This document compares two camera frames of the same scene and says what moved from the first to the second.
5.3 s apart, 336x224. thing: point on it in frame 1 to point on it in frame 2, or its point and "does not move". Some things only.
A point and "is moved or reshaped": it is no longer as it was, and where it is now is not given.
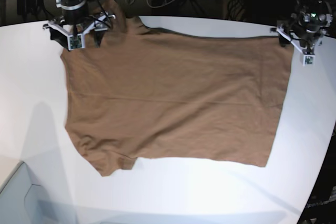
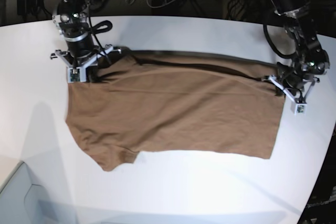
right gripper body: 308,55 to 300,94
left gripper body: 59,33 to 71,62
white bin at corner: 22,202 does not move
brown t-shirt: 137,94 is moved or reshaped
